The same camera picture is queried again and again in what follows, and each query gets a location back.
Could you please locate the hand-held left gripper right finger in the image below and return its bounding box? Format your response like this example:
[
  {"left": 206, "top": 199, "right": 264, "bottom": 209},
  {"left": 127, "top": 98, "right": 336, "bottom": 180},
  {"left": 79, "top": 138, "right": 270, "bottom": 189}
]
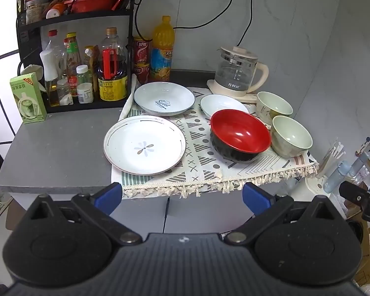
[{"left": 223, "top": 182, "right": 335, "bottom": 244}]

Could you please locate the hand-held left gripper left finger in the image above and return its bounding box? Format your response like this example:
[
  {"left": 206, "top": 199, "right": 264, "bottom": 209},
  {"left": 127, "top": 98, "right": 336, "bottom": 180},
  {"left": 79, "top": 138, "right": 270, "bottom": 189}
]
[{"left": 31, "top": 183, "right": 143, "bottom": 245}]

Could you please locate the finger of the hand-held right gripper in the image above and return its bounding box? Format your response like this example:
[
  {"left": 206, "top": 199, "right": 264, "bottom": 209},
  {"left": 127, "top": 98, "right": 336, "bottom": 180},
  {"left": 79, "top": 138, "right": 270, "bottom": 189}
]
[{"left": 339, "top": 180, "right": 370, "bottom": 223}]

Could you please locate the white plate with flower print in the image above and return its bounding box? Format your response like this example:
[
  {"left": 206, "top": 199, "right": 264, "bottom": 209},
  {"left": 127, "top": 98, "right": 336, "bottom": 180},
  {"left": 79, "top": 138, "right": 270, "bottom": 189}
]
[{"left": 103, "top": 115, "right": 187, "bottom": 175}]

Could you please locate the red and black bowl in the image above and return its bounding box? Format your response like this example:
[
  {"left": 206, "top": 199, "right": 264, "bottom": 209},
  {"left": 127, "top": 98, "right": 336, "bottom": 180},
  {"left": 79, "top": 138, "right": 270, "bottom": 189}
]
[{"left": 210, "top": 109, "right": 272, "bottom": 163}]

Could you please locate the small white dish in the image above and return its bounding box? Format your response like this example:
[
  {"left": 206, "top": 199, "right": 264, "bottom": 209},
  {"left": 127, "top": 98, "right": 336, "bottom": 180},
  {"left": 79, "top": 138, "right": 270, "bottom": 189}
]
[{"left": 200, "top": 94, "right": 250, "bottom": 120}]

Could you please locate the white plate with blue rim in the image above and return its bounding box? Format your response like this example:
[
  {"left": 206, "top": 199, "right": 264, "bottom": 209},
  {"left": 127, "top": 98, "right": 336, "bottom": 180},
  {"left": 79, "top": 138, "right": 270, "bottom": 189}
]
[{"left": 133, "top": 82, "right": 195, "bottom": 117}]

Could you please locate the pale blue bottle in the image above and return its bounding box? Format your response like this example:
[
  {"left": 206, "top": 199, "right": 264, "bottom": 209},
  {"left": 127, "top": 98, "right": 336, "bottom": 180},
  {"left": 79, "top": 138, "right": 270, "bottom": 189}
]
[{"left": 323, "top": 160, "right": 351, "bottom": 193}]

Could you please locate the patterned fringed table mat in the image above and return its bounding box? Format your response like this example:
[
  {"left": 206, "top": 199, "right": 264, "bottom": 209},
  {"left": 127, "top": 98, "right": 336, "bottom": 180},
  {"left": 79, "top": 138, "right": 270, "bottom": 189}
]
[{"left": 111, "top": 74, "right": 319, "bottom": 199}]

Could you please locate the small glass spice jar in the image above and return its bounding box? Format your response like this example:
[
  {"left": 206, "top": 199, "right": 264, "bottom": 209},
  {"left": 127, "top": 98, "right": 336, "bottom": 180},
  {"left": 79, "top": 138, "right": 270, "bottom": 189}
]
[{"left": 57, "top": 79, "right": 74, "bottom": 105}]

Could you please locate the cream kettle base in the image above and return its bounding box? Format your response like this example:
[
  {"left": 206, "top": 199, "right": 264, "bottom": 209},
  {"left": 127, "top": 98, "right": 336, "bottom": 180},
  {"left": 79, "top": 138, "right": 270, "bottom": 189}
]
[{"left": 207, "top": 79, "right": 259, "bottom": 102}]

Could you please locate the green carton box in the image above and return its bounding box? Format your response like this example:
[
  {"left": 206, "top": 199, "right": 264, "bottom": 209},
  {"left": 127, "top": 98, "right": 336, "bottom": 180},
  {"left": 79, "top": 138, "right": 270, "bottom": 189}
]
[{"left": 9, "top": 72, "right": 47, "bottom": 124}]

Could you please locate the red drink can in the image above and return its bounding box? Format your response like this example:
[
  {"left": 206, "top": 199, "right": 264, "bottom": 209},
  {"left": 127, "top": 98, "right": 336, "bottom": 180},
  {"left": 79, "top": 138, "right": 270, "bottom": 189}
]
[
  {"left": 133, "top": 36, "right": 151, "bottom": 64},
  {"left": 133, "top": 62, "right": 150, "bottom": 83}
]

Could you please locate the glass electric kettle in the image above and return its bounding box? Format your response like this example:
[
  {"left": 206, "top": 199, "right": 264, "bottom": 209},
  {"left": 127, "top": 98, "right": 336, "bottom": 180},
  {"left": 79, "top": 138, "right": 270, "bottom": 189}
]
[{"left": 215, "top": 46, "right": 269, "bottom": 92}]

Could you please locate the white cloth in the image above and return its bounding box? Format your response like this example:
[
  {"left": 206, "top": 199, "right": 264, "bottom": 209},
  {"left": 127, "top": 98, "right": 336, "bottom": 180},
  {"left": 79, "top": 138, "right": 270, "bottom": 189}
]
[{"left": 20, "top": 64, "right": 45, "bottom": 92}]

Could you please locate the orange juice bottle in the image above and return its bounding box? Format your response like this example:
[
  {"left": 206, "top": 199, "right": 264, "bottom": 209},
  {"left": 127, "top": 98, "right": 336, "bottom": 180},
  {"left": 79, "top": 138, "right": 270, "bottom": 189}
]
[{"left": 150, "top": 16, "right": 175, "bottom": 82}]

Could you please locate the clear bottle with red cap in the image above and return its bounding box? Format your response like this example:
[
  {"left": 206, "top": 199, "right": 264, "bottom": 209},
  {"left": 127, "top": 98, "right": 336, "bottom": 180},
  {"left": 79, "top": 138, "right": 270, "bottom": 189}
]
[{"left": 45, "top": 30, "right": 66, "bottom": 68}]

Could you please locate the black shelf rack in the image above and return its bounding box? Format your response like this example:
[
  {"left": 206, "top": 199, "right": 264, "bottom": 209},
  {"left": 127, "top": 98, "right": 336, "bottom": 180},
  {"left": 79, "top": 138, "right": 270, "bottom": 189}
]
[{"left": 16, "top": 0, "right": 138, "bottom": 113}]

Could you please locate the red plastic basin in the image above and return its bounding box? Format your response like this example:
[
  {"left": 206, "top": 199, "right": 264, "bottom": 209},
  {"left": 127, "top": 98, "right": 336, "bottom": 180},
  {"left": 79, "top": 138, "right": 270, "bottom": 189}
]
[{"left": 64, "top": 0, "right": 119, "bottom": 13}]

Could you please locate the clear storage jar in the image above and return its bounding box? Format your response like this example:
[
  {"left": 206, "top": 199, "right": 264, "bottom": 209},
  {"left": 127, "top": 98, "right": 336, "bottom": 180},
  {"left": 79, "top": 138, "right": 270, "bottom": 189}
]
[{"left": 25, "top": 0, "right": 50, "bottom": 24}]

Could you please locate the large bottle with red handle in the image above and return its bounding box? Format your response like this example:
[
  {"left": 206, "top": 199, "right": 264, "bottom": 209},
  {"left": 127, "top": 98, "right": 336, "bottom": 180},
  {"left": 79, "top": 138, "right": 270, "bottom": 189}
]
[{"left": 98, "top": 27, "right": 128, "bottom": 101}]

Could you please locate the black thin cable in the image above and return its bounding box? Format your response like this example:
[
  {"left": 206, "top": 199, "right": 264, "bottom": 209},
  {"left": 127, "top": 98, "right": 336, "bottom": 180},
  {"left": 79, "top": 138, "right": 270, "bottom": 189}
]
[{"left": 134, "top": 0, "right": 151, "bottom": 37}]

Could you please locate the black kettle power cable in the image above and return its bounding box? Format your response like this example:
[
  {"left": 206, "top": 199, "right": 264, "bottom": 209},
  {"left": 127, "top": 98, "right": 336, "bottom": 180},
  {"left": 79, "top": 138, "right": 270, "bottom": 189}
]
[{"left": 237, "top": 0, "right": 259, "bottom": 47}]

